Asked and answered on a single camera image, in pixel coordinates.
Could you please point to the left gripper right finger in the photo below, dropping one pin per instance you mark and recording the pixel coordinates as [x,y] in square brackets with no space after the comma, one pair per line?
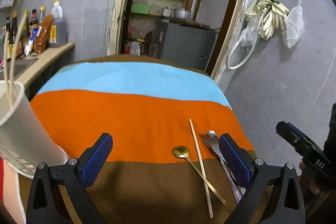
[272,193]

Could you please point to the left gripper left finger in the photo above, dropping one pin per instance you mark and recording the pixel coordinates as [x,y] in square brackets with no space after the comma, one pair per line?
[46,204]

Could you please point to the white plastic utensil holder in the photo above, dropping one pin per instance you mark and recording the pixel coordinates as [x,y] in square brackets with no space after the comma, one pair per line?
[24,141]

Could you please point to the gold metal spoon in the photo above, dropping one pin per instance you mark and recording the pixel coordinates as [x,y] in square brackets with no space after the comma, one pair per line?
[199,168]

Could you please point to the steel kitchen sink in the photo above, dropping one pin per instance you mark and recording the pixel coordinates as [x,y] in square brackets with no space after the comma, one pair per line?
[19,67]

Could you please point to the person's right hand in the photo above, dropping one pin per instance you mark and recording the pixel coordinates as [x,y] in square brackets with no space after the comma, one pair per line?
[311,183]

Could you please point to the silver metal fork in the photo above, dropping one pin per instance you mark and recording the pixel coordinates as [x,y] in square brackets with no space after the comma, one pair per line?
[209,143]

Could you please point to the blue orange brown table cloth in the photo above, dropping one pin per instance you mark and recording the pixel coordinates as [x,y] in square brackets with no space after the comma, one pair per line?
[152,109]

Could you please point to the orange snack packet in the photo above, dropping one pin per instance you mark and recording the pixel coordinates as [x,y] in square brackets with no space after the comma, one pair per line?
[43,34]

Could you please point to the large dark vinegar jug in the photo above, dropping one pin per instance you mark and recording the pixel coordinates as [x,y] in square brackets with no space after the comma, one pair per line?
[58,32]

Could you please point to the dark soy sauce bottle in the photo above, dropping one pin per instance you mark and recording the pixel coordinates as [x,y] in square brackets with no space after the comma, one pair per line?
[12,28]

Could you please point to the white rubber gloves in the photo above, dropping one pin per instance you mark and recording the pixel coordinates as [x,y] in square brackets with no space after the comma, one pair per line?
[273,15]

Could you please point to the green box on shelf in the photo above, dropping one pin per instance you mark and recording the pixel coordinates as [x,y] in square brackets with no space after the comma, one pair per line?
[137,8]

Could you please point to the aluminium pot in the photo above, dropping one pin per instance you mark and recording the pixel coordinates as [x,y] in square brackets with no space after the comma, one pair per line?
[181,14]

